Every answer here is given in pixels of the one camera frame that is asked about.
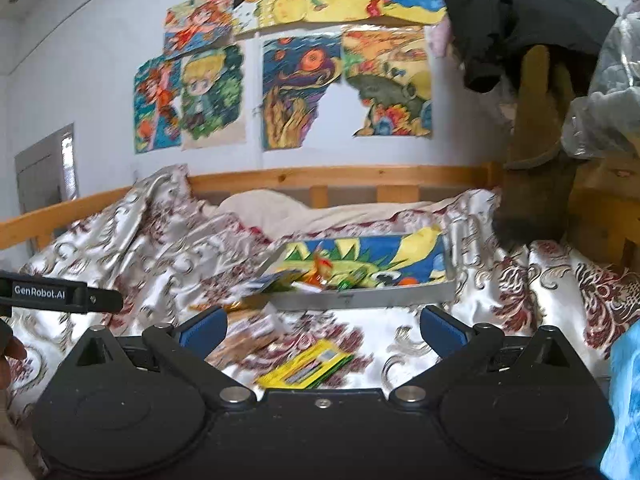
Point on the tan biscuit packet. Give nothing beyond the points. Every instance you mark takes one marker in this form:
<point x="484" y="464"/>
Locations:
<point x="245" y="337"/>

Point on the red hair figure wall drawing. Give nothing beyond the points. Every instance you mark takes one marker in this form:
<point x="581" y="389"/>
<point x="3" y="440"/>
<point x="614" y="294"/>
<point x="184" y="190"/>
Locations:
<point x="155" y="105"/>

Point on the grey tray with colourful drawing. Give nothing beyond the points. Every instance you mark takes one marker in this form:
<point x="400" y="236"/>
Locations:
<point x="370" y="295"/>

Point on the grey door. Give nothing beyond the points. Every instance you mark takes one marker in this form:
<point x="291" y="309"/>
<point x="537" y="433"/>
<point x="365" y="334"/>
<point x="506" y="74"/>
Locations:
<point x="45" y="165"/>

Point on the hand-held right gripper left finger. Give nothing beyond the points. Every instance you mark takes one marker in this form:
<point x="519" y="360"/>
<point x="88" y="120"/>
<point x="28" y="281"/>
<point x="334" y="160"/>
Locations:
<point x="200" y="330"/>

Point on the beige pillow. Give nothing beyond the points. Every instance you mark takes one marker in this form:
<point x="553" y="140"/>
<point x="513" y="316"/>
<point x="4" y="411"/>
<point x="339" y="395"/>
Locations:
<point x="325" y="215"/>

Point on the torn yellow wall drawing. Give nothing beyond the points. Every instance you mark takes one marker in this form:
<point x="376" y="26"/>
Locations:
<point x="390" y="75"/>

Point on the wooden bed rail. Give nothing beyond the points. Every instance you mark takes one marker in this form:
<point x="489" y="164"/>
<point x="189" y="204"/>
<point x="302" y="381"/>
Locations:
<point x="325" y="177"/>

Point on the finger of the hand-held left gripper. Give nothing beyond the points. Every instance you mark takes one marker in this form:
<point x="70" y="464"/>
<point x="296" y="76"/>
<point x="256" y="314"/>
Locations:
<point x="105" y="300"/>

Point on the brown hanging garment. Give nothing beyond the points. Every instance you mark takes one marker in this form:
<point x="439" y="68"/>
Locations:
<point x="540" y="160"/>

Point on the blonde figure wall drawing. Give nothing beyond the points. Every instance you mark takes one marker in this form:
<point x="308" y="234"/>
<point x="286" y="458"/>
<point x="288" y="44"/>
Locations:
<point x="212" y="95"/>

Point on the light blue cloth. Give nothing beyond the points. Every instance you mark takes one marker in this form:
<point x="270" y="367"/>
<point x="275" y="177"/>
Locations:
<point x="627" y="400"/>

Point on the small red hair wall drawing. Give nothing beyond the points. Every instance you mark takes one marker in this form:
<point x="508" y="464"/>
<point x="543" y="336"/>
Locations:
<point x="200" y="22"/>

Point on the person's left hand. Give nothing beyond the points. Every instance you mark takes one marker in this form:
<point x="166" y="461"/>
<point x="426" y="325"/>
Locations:
<point x="10" y="355"/>

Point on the yellow green snack packet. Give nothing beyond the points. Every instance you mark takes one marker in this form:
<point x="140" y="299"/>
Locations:
<point x="305" y="367"/>

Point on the black hanging garment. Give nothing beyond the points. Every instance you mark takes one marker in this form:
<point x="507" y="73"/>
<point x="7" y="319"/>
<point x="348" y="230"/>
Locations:
<point x="525" y="10"/>

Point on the blue orange swirl wall drawing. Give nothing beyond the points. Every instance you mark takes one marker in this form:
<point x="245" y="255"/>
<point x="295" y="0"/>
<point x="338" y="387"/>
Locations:
<point x="300" y="90"/>

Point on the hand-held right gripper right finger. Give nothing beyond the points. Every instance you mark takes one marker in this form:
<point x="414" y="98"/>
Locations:
<point x="445" y="330"/>

